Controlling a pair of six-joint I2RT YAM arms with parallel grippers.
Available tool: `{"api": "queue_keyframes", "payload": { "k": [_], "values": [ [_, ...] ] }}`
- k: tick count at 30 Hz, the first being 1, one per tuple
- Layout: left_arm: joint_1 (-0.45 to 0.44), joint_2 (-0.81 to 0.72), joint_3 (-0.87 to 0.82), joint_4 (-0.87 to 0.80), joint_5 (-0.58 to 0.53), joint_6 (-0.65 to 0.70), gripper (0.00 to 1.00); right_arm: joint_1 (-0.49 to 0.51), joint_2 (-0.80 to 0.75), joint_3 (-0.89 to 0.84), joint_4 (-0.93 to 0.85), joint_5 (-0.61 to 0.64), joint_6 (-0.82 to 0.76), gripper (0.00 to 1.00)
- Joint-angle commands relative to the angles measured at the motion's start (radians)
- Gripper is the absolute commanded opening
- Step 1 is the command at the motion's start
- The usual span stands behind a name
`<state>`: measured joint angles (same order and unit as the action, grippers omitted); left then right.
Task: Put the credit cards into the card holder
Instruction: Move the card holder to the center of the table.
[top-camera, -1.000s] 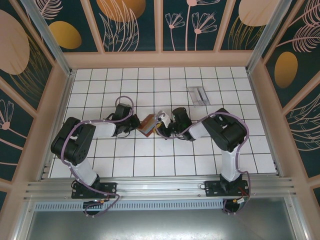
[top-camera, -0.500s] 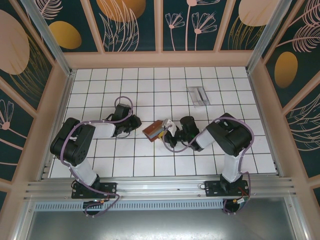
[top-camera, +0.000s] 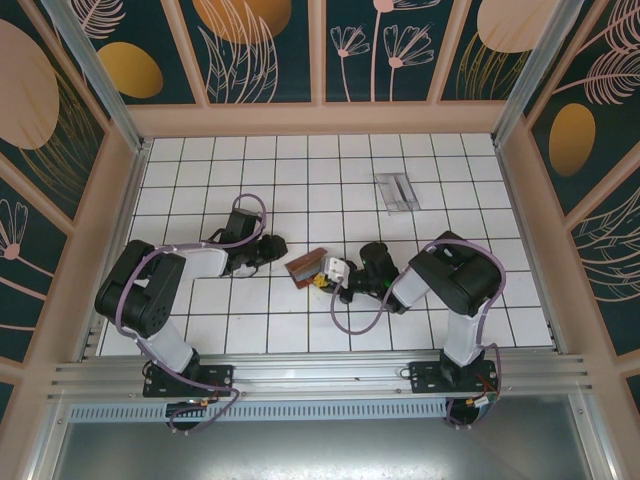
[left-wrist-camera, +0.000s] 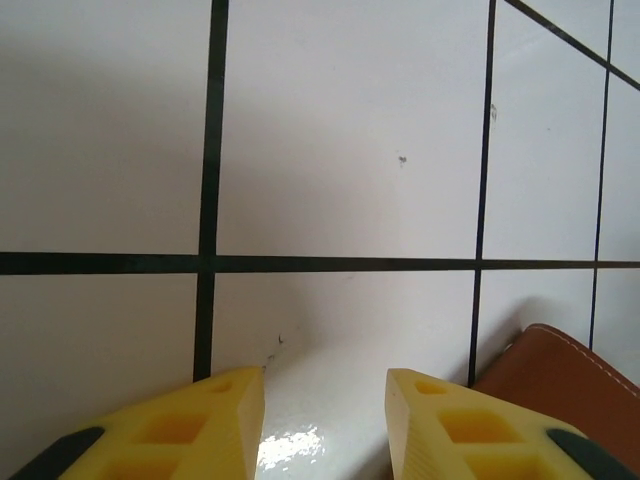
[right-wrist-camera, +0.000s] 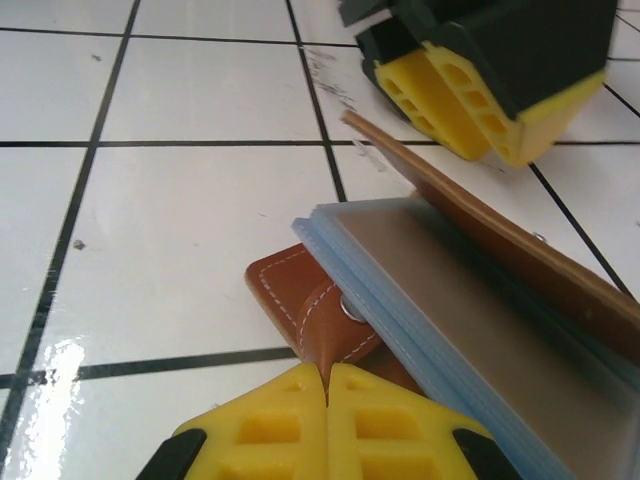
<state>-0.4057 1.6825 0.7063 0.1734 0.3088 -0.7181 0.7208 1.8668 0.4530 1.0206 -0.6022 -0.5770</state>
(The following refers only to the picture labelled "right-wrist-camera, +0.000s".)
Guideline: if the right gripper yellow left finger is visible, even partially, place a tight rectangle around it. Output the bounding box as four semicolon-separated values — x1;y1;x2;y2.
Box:
133;362;330;480

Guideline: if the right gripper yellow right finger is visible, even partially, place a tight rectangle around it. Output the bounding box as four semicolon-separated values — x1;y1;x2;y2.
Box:
326;362;522;480

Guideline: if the grey credit card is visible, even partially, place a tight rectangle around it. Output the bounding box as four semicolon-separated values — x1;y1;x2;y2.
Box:
337;198;640;471

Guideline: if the brown leather card holder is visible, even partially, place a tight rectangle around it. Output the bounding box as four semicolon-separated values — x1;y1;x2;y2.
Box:
244;109;640;480

